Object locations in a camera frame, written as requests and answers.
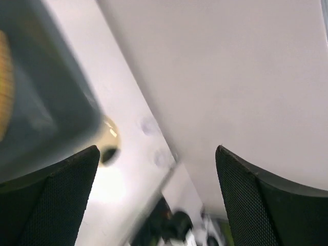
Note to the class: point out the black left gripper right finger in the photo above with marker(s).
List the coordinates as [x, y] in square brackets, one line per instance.
[266, 209]

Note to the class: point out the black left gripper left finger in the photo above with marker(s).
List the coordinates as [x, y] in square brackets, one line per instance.
[46, 207]

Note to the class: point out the cream gold round plate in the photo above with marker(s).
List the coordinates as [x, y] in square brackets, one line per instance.
[109, 142]

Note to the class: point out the woven bamboo tray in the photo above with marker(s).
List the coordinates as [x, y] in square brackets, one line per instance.
[7, 85]

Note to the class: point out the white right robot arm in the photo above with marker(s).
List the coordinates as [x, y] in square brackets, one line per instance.
[163, 226]

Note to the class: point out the grey plastic bin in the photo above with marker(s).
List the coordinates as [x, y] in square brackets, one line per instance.
[54, 110]

